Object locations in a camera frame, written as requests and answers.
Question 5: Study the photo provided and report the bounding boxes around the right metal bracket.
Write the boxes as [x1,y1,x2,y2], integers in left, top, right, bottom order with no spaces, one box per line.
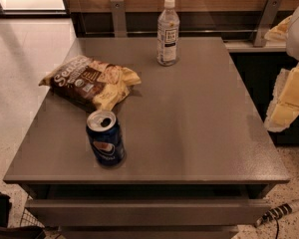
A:
[253,0,282,47]

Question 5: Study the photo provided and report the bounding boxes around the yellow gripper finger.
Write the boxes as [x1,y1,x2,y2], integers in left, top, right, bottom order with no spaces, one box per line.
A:
[264,63,299,132]
[264,16,291,41]

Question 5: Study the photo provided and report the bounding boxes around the wire basket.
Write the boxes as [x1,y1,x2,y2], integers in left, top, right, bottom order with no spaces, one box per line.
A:
[19,207,44,228]

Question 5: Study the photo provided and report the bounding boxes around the blue pepsi can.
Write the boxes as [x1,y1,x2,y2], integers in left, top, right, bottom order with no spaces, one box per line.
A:
[86,111,126,166]

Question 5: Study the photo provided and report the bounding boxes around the metal bracket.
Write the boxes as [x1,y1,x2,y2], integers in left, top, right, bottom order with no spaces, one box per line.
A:
[111,0,128,38]
[253,0,282,47]

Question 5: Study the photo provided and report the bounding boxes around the grey cabinet with drawers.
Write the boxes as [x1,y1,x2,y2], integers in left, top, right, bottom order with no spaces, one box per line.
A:
[5,38,289,239]

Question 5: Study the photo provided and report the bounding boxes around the clear plastic water bottle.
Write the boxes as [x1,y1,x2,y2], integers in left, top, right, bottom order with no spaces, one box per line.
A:
[156,0,180,66]

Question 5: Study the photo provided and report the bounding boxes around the left metal bracket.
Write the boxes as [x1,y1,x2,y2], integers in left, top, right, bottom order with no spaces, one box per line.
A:
[111,0,128,38]

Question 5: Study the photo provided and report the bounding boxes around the brown and yellow chip bag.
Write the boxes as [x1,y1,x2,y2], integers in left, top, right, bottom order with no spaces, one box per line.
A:
[39,55,142,111]

